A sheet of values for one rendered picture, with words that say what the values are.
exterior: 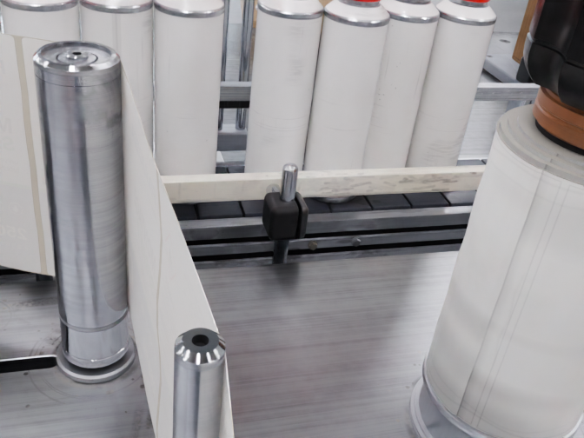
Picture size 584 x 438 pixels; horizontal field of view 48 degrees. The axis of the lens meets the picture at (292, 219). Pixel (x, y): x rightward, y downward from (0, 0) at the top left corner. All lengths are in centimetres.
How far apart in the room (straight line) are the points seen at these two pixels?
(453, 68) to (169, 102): 24
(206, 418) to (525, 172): 17
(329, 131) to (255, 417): 26
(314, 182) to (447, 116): 14
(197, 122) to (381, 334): 21
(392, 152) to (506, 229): 30
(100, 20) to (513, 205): 32
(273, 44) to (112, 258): 24
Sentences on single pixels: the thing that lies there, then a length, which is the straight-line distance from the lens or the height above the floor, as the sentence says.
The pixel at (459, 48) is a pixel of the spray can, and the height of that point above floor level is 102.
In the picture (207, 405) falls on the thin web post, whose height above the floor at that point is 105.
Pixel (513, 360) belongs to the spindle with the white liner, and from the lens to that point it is 33.
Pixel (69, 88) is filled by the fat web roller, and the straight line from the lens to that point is 31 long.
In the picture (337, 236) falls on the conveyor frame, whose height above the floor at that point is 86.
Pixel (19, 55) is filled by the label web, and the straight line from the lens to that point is 36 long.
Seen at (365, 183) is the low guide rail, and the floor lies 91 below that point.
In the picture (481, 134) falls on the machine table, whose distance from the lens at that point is 91.
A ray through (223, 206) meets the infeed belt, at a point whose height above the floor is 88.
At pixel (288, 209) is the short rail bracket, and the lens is 49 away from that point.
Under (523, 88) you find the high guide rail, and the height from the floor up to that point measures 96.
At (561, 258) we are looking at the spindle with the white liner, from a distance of 30.
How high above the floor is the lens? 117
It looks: 32 degrees down
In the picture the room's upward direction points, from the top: 7 degrees clockwise
